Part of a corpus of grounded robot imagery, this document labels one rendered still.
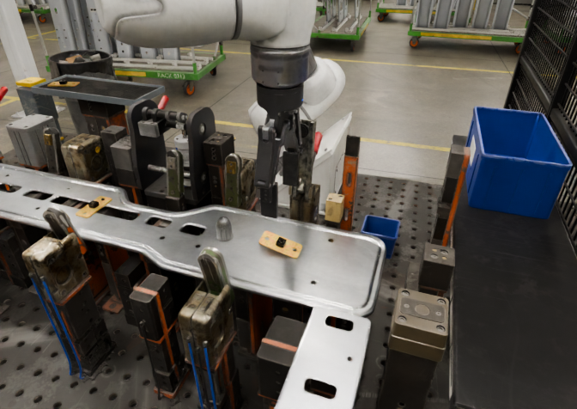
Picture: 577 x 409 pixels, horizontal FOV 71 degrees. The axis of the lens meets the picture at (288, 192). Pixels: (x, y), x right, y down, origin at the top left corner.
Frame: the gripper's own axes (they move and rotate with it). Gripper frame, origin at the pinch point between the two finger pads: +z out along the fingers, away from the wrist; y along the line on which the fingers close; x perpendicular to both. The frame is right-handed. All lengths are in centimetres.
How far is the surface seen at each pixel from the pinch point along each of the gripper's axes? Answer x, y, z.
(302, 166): -0.3, -14.8, 2.4
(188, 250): -17.5, 6.4, 14.1
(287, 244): 1.2, -0.5, 12.7
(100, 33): -361, -355, 57
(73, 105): -255, -191, 79
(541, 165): 46, -24, -2
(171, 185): -33.1, -12.1, 12.3
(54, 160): -70, -12, 12
